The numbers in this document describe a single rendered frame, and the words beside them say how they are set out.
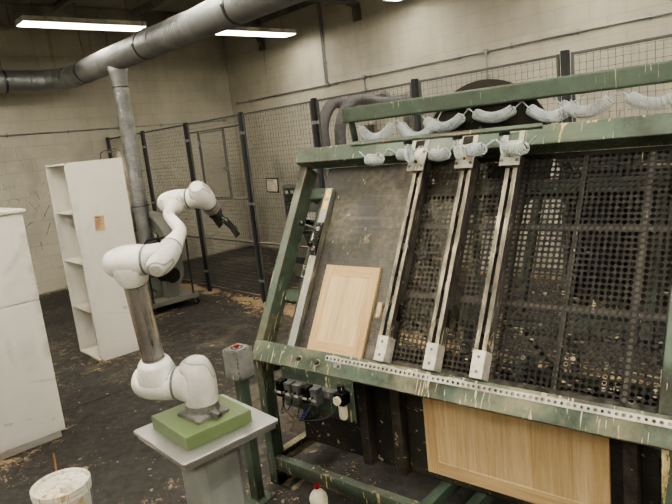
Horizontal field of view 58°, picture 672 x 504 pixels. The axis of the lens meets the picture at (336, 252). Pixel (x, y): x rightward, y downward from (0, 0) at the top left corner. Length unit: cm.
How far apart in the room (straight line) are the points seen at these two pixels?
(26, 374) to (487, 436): 332
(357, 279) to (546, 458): 126
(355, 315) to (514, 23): 559
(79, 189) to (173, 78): 591
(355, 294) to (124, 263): 123
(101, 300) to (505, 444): 466
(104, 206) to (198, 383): 399
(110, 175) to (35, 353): 233
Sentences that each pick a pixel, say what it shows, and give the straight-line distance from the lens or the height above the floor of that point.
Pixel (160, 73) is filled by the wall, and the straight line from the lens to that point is 1197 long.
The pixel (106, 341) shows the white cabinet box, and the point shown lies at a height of 20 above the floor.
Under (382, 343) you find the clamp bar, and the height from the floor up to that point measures 99.
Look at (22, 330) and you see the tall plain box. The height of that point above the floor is 89.
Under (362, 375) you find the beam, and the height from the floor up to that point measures 83.
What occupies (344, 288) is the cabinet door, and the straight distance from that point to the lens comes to 329.
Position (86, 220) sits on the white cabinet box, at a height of 147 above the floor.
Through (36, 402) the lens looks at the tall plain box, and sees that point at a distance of 506.
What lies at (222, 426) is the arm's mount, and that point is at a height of 79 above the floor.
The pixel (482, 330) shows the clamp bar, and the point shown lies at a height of 110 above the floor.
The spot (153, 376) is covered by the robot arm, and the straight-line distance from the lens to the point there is 289.
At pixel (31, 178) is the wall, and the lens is 1094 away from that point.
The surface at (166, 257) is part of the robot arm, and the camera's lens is 262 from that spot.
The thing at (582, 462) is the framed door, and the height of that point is 52.
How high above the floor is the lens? 200
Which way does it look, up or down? 11 degrees down
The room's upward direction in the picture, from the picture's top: 6 degrees counter-clockwise
